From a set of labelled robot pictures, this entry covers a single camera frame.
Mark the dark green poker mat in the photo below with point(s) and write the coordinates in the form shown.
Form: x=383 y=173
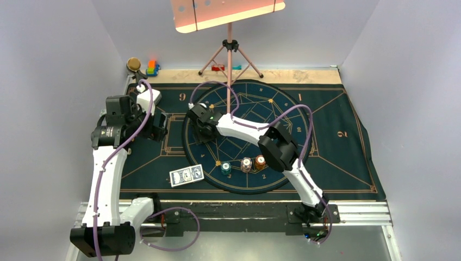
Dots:
x=339 y=160

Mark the green poker chip stack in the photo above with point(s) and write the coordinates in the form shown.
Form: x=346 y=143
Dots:
x=226 y=168

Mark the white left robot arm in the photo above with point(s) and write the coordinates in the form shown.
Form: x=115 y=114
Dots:
x=105 y=230

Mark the colourful toy brick train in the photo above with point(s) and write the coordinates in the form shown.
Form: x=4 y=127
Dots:
x=152 y=68

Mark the red teal toy blocks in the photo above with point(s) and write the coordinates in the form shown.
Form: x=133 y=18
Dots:
x=222 y=67

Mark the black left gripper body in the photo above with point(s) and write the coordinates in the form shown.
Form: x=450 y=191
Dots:
x=151 y=131

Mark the round brass bell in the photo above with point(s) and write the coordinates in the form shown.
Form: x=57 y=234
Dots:
x=133 y=65

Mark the orange poker chip stack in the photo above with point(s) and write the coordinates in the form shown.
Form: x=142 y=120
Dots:
x=259 y=162

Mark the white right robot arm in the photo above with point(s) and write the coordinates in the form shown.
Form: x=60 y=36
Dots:
x=277 y=145

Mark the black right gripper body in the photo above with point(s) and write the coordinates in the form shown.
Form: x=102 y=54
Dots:
x=200 y=134

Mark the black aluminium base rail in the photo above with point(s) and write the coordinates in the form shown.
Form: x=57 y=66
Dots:
x=263 y=216

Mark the round dark poker mat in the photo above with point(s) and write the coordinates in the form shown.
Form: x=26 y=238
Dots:
x=261 y=103

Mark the blue playing card box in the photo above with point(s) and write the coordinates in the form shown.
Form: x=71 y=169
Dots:
x=186 y=175

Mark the pink music stand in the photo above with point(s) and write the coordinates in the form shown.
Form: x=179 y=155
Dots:
x=192 y=16

